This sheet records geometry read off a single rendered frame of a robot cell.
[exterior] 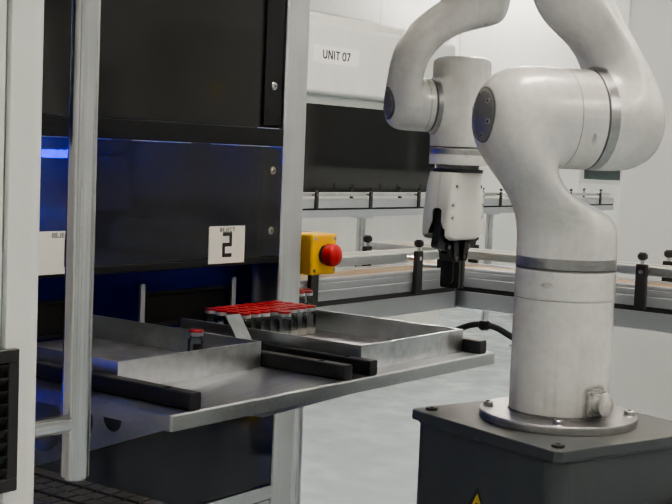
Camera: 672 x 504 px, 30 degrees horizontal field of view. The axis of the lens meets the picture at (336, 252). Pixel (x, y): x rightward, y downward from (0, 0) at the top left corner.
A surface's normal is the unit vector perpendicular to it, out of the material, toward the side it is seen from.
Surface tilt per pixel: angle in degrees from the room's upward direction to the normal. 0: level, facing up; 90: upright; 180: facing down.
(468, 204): 91
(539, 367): 90
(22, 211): 90
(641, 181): 90
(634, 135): 106
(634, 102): 72
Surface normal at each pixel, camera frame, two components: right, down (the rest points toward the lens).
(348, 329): -0.61, 0.04
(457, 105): 0.19, 0.07
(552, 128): 0.38, 0.18
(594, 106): 0.30, -0.17
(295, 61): 0.80, 0.07
